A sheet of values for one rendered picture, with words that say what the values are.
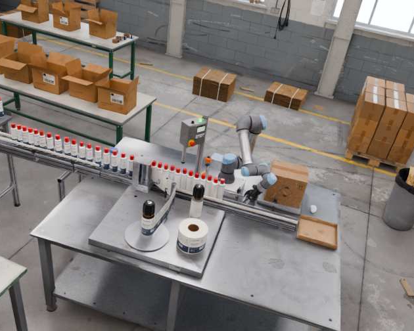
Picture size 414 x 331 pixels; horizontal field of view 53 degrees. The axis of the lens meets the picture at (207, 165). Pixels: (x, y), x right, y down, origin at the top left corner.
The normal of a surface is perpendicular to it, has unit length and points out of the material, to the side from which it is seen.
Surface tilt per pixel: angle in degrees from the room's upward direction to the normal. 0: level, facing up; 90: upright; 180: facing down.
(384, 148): 90
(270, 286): 0
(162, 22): 90
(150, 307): 1
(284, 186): 90
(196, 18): 90
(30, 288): 0
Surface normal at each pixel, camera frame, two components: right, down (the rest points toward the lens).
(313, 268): 0.13, -0.83
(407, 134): -0.36, 0.43
